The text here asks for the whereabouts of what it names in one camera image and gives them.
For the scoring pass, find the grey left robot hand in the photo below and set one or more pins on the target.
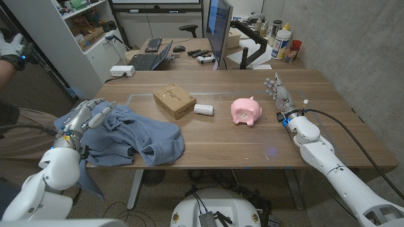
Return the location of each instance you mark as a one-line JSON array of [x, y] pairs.
[[77, 121]]

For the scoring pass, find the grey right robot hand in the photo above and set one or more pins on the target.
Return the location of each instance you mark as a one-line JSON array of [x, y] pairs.
[[282, 96]]

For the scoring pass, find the white gloved person hand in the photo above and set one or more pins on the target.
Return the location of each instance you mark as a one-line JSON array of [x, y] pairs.
[[9, 47]]

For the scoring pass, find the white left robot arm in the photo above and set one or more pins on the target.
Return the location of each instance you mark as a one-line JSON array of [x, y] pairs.
[[57, 170]]

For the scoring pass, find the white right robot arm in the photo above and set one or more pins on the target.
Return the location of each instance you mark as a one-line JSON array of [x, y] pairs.
[[322, 154]]

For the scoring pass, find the person bare forearm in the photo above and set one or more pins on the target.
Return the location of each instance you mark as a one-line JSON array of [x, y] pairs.
[[5, 74]]

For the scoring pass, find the pink plastic piggy bank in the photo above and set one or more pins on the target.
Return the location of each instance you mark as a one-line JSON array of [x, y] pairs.
[[246, 110]]

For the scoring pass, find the blue hoodie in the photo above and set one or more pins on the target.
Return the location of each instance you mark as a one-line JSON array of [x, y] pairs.
[[142, 135]]

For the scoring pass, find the plain tan cardboard box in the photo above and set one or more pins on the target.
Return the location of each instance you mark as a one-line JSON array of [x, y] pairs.
[[235, 38]]

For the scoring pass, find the white thread spool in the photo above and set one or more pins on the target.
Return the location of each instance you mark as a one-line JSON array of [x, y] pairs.
[[203, 109]]

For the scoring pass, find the open cardboard box with clutter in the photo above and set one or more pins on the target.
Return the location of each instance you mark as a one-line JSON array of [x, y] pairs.
[[91, 38]]

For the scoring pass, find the small brown cardboard box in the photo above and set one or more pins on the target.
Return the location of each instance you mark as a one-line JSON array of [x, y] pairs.
[[175, 99]]

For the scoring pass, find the black wrist tracker band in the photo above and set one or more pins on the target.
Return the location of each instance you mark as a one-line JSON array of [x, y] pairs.
[[14, 61]]

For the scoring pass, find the clear glass cup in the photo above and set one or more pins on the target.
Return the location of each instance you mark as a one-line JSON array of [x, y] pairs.
[[291, 55]]

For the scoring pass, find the white wipes canister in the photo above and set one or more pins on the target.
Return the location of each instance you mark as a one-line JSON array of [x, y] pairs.
[[280, 44]]

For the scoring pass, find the red cup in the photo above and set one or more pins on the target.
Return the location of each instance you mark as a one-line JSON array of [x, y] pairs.
[[296, 44]]

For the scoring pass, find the white paper sheets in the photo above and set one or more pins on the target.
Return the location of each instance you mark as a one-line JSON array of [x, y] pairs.
[[249, 53]]

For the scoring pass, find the white shelf cabinet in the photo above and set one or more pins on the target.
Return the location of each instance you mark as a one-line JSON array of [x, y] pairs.
[[63, 56]]

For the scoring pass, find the seated person tan trousers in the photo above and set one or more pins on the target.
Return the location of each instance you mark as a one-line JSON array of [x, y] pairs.
[[25, 145]]

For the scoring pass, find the dark lid jar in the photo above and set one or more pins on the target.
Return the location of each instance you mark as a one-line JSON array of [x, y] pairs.
[[275, 31]]

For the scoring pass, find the white power strip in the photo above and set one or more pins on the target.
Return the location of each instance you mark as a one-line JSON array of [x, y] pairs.
[[121, 70]]

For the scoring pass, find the yellow cap bottle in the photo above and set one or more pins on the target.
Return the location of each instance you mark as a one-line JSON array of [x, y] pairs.
[[286, 26]]

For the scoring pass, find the white game controller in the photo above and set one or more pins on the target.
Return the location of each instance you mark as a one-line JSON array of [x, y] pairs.
[[205, 59]]

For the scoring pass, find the grey metal table leg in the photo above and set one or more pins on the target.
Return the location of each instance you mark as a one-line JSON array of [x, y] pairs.
[[294, 189], [135, 189]]

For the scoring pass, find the black remote control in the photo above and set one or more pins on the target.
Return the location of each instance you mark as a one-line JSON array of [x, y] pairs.
[[203, 53], [194, 52]]

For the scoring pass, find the black laptop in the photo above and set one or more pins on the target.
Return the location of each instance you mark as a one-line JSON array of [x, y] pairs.
[[145, 61]]

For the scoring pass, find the large computer monitor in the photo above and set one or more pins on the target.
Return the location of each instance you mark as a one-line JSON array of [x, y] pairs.
[[217, 28]]

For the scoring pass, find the black floor fan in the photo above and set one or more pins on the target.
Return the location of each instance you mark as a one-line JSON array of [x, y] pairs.
[[153, 177]]

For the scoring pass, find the wooden office desk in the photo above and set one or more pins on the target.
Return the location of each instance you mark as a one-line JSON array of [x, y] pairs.
[[189, 64]]

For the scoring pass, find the black keyboard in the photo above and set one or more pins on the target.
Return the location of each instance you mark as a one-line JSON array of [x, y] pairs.
[[153, 44]]

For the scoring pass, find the black computer mouse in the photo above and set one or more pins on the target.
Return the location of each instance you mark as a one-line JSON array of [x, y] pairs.
[[179, 48]]

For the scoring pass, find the black office chair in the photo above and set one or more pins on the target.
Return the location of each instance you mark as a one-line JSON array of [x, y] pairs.
[[188, 28]]

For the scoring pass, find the white robot torso base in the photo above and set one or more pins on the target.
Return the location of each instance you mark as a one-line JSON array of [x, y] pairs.
[[217, 205]]

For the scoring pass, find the whiteboard with black frame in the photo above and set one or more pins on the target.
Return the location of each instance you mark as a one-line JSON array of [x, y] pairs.
[[158, 10]]

